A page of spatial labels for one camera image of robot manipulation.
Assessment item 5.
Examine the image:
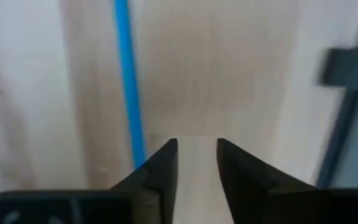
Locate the blue pencil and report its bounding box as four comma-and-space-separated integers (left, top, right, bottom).
112, 0, 148, 170

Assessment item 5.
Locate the black metal table frame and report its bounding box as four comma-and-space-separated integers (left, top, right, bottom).
315, 0, 358, 190

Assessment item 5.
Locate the black frame bracket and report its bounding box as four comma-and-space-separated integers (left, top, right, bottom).
318, 46, 358, 91

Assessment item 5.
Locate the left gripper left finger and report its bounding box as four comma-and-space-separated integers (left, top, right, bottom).
110, 138, 179, 224

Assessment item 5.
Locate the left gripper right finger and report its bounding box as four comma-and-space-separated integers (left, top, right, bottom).
216, 138, 318, 224

